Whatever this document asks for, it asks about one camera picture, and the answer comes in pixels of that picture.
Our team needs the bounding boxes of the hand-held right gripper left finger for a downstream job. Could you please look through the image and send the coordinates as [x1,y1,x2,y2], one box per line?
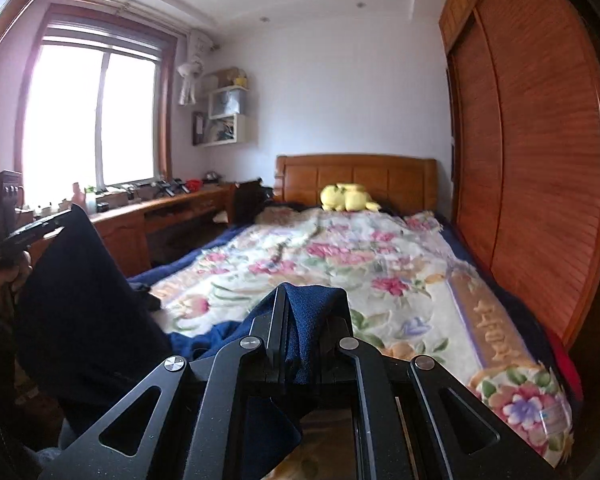
[37,282,288,480]

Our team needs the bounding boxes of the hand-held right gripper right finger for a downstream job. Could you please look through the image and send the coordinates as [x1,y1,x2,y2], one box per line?
[325,307,571,480]

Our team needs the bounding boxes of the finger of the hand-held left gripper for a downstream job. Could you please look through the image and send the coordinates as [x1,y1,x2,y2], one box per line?
[2,206,77,261]

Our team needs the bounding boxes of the navy blue suit jacket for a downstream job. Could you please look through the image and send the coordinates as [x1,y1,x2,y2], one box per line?
[12,205,353,480]

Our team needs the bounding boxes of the dark folded clothes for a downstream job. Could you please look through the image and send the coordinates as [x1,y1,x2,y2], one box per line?
[130,282,162,311]

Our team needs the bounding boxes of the person's left hand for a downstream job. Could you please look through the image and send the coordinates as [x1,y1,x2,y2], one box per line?
[0,252,33,311]

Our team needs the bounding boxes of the wooden desk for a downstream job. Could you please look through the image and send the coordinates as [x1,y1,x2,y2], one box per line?
[20,182,237,281]

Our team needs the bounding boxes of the floral blanket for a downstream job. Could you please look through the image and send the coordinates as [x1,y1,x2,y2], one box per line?
[150,207,573,480]

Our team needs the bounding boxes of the dark wooden chair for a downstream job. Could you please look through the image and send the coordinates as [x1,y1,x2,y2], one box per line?
[232,178,276,226]

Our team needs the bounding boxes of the wooden framed window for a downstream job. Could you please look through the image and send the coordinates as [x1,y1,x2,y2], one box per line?
[15,2,178,206]

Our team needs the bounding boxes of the yellow plush toy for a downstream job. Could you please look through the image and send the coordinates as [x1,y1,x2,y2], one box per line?
[320,182,382,212]

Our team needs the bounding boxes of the wooden bed headboard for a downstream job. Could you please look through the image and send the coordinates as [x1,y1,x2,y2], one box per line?
[275,154,439,221]

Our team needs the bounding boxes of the red cloth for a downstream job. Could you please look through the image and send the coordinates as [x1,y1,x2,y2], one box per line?
[547,332,583,403]

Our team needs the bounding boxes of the tied white curtain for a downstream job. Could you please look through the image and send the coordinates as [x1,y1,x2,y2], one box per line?
[176,32,213,107]

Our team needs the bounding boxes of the white paper bag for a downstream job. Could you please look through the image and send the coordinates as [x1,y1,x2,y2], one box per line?
[209,91,243,118]

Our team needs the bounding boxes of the wooden louvered wardrobe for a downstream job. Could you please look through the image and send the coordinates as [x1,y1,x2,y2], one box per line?
[439,0,600,351]

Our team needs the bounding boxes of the white wall shelf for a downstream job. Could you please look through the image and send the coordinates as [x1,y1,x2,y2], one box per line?
[192,67,258,147]

